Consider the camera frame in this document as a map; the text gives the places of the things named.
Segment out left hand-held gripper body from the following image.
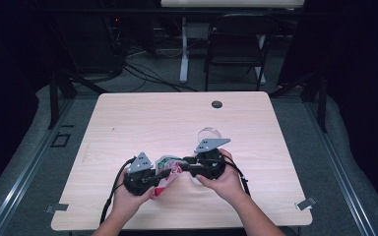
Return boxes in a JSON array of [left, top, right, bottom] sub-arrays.
[[123, 151, 165, 197]]

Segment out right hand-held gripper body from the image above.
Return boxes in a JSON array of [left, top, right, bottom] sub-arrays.
[[192, 138, 232, 181]]

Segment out pink snack packet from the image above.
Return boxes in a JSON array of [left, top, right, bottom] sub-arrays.
[[153, 154, 185, 198]]

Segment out person's left hand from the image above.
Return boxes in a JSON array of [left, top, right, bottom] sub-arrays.
[[112, 168, 158, 215]]

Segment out person's right hand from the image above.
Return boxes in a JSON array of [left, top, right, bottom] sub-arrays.
[[194, 147, 250, 204]]

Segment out grey metal table clip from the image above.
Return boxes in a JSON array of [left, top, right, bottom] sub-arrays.
[[295, 196, 318, 211], [44, 203, 70, 214]]

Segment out white desk leg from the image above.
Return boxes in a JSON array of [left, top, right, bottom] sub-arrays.
[[256, 33, 268, 87], [178, 16, 191, 85]]

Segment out black metal stand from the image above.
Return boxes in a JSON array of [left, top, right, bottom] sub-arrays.
[[46, 68, 110, 130], [268, 70, 329, 134]]

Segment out black folding chair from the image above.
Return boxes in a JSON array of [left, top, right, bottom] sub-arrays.
[[204, 13, 279, 92]]

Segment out dark cabinet with red light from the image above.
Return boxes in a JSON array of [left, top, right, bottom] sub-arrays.
[[54, 13, 126, 75]]

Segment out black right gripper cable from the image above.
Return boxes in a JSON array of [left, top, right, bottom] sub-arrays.
[[223, 154, 252, 199]]

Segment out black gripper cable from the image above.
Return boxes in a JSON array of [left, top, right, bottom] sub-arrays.
[[99, 156, 136, 224], [223, 154, 252, 199]]

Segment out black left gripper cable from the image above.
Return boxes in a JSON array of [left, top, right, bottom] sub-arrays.
[[99, 156, 136, 224]]

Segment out bundle of black floor cables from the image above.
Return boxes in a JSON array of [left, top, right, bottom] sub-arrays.
[[121, 61, 199, 93]]

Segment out aluminium floor rail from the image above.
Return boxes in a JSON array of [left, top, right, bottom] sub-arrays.
[[0, 97, 76, 236], [302, 97, 378, 236]]

